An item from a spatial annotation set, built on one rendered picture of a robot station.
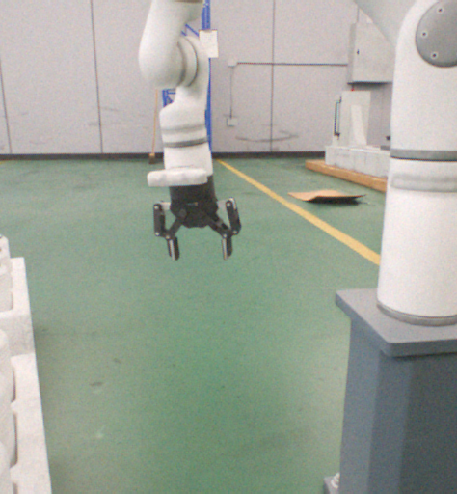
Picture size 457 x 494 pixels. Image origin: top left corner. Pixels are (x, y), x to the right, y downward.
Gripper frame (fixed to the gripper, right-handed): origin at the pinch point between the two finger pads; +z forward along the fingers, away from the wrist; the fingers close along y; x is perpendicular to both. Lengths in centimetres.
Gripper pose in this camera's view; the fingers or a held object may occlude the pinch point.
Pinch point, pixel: (201, 255)
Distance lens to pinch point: 80.0
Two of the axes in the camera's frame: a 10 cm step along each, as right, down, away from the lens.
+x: -2.2, 3.7, -9.0
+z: 1.1, 9.3, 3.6
